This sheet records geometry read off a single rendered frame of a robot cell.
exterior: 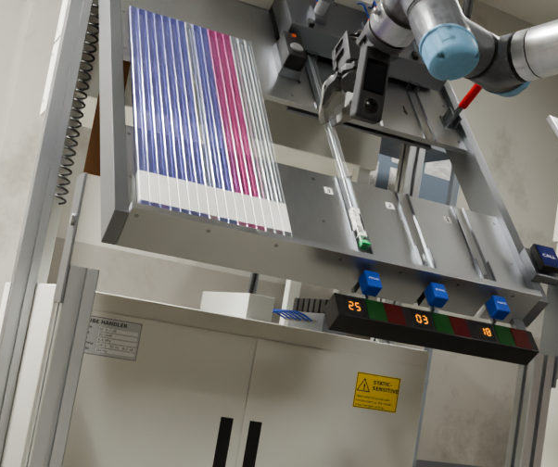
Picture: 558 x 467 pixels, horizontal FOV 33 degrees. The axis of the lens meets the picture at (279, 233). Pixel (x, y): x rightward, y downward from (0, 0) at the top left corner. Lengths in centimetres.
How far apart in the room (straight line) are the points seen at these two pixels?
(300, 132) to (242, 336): 59
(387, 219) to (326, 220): 12
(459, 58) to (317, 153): 77
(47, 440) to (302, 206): 50
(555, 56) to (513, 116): 467
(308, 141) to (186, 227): 83
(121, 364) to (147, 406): 8
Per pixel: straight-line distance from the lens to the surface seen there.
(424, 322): 138
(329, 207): 145
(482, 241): 159
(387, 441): 177
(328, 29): 177
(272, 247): 131
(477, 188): 173
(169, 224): 126
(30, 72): 436
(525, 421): 156
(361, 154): 211
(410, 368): 178
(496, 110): 597
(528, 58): 141
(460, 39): 134
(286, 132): 204
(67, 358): 126
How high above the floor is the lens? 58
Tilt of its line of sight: 7 degrees up
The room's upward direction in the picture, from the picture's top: 10 degrees clockwise
